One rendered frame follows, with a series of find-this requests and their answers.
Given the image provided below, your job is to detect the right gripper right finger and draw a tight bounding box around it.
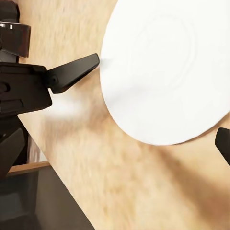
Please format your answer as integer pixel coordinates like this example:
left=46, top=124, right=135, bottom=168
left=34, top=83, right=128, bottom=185
left=215, top=127, right=230, bottom=166

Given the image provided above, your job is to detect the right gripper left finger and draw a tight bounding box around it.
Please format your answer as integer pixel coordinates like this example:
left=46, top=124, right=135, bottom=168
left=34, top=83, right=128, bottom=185
left=0, top=127, right=25, bottom=185

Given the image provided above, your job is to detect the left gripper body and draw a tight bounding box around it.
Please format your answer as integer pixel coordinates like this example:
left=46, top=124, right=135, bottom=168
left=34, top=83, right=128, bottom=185
left=0, top=61, right=52, bottom=124

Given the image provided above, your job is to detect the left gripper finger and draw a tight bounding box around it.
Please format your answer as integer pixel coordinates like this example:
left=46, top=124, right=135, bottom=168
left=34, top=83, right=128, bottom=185
left=0, top=53, right=100, bottom=94
left=0, top=38, right=12, bottom=110

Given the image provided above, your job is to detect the saucer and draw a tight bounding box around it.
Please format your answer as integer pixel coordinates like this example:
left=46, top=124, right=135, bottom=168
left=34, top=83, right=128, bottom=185
left=100, top=0, right=230, bottom=145

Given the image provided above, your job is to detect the bottle of coffee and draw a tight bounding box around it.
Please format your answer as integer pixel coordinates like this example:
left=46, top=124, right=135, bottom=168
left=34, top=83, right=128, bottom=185
left=0, top=21, right=30, bottom=57

